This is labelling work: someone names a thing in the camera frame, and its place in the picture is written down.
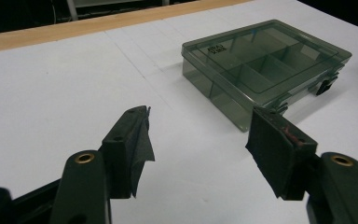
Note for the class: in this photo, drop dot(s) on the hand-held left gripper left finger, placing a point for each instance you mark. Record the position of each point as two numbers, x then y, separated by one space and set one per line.
124 155

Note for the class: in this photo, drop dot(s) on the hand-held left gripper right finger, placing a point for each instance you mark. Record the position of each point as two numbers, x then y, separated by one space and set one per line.
279 152

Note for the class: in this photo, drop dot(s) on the grey translucent compartment box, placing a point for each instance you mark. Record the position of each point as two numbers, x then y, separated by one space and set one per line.
261 68

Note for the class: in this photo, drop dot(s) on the white board sheet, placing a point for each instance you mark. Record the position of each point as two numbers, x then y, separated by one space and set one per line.
59 102

